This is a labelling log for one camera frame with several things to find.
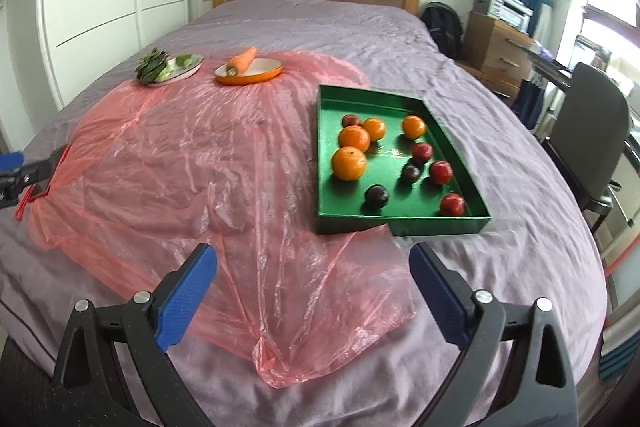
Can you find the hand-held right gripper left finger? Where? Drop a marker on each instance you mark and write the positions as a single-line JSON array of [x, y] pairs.
[[185, 297]]

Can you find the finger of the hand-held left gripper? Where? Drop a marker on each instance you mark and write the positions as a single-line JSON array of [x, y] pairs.
[[10, 160], [35, 174]]

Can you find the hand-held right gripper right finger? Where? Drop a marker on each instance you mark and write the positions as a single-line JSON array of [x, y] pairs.
[[440, 297]]

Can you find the green cardboard tray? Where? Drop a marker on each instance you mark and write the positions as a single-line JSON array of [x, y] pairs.
[[395, 202]]

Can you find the dark purple plum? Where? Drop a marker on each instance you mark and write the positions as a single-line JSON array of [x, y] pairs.
[[376, 196], [410, 173]]

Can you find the orange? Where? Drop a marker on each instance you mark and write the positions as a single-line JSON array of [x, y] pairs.
[[349, 163], [374, 129], [414, 127], [354, 138]]

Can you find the phone with red case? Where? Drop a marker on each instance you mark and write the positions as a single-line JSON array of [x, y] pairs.
[[24, 207]]

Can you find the pink plastic sheet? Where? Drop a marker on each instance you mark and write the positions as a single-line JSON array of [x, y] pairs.
[[200, 167]]

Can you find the dark green leafy vegetable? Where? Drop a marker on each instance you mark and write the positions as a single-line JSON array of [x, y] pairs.
[[152, 66]]

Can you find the white wardrobe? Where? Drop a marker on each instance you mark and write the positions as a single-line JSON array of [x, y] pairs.
[[100, 7]]

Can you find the white plate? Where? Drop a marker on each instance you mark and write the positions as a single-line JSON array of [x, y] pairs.
[[187, 69]]

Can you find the light green bok choy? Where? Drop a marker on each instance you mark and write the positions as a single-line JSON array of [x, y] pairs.
[[184, 61]]

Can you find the dark blue bag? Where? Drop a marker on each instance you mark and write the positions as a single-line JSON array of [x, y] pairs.
[[530, 101]]

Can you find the dark grey chair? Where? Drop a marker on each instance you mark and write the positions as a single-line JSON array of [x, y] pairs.
[[590, 122]]

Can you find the orange rimmed plate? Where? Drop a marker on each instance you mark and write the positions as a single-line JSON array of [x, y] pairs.
[[260, 72]]

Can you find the carrot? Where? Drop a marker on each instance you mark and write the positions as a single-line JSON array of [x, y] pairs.
[[242, 59]]

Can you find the wooden dresser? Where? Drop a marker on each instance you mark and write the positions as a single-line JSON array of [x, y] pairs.
[[495, 52]]

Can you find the black backpack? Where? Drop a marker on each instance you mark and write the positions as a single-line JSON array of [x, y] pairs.
[[442, 29]]

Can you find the bed with purple sheet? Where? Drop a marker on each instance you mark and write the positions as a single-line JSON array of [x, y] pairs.
[[320, 27]]

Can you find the white printer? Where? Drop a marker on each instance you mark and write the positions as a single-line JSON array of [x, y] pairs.
[[510, 9]]

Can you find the grey storage box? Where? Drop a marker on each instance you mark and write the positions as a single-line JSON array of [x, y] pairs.
[[482, 1]]

